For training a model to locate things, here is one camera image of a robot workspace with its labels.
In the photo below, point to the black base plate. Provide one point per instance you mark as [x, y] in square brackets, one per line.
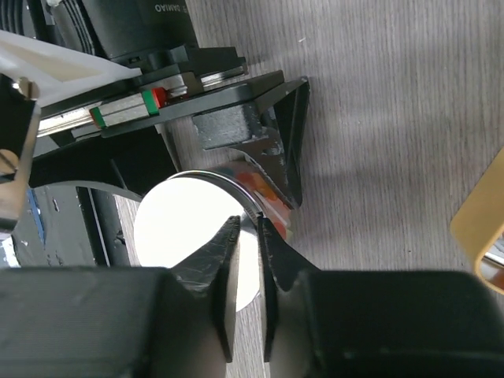
[70, 226]

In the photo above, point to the clear plastic jar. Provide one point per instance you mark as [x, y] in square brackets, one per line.
[248, 175]

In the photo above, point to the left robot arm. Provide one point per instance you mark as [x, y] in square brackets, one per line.
[132, 34]

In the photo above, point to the gold tin of ball lollipops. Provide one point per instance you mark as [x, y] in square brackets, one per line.
[477, 226]

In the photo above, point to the white jar lid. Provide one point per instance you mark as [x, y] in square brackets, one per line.
[184, 212]

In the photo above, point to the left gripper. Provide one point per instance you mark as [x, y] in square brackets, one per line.
[105, 137]

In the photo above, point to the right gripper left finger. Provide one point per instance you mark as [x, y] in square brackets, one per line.
[124, 321]

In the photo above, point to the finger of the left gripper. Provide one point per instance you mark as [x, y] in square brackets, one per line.
[264, 118]

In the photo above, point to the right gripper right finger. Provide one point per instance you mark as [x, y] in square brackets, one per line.
[324, 323]

